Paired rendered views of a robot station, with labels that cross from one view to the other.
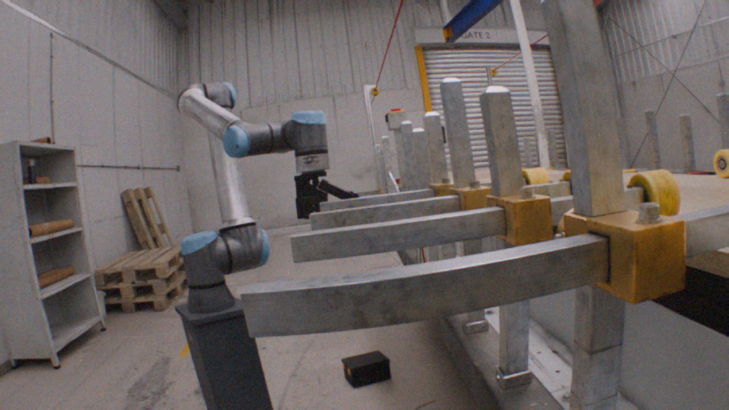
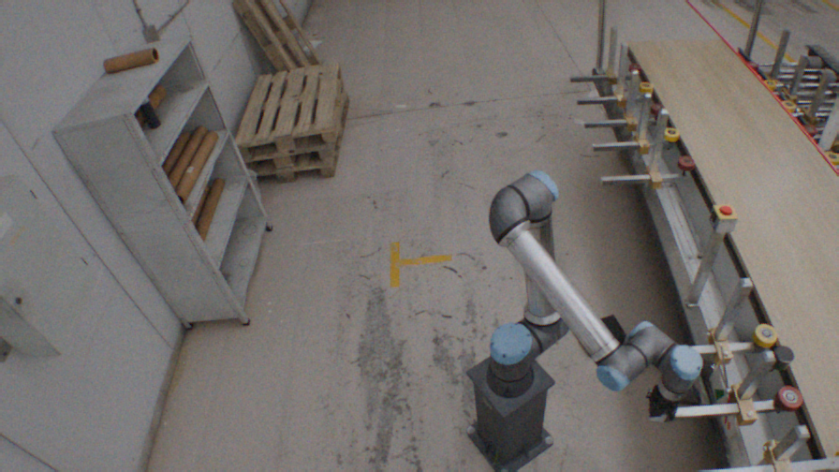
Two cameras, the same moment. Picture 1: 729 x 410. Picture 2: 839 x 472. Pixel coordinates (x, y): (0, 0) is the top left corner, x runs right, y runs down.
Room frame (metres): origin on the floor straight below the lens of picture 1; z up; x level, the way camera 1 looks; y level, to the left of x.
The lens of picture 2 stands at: (0.54, 0.63, 2.43)
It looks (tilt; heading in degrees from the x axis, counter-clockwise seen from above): 44 degrees down; 12
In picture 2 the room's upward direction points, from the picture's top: 11 degrees counter-clockwise
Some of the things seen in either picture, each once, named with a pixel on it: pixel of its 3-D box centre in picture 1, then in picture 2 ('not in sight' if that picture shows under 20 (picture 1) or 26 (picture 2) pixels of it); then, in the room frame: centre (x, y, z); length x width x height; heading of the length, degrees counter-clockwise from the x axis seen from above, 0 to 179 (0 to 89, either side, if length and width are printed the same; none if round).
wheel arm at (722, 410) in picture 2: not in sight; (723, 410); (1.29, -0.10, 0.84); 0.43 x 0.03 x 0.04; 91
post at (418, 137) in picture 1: (428, 215); (743, 393); (1.33, -0.17, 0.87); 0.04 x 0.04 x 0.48; 1
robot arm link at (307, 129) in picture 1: (308, 133); (681, 369); (1.29, 0.12, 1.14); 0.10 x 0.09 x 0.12; 40
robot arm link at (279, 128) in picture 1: (284, 136); (649, 346); (1.37, 0.20, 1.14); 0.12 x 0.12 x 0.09; 40
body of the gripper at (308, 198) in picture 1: (312, 195); (665, 398); (1.28, 0.13, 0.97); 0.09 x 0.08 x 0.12; 91
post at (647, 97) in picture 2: (388, 189); (641, 133); (2.83, -0.15, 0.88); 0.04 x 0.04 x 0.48; 1
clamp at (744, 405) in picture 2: not in sight; (743, 404); (1.30, -0.17, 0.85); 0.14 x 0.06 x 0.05; 1
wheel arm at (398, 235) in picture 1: (507, 217); not in sight; (0.54, -0.16, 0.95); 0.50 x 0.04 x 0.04; 91
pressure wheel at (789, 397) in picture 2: not in sight; (784, 404); (1.29, -0.31, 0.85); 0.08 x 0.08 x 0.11
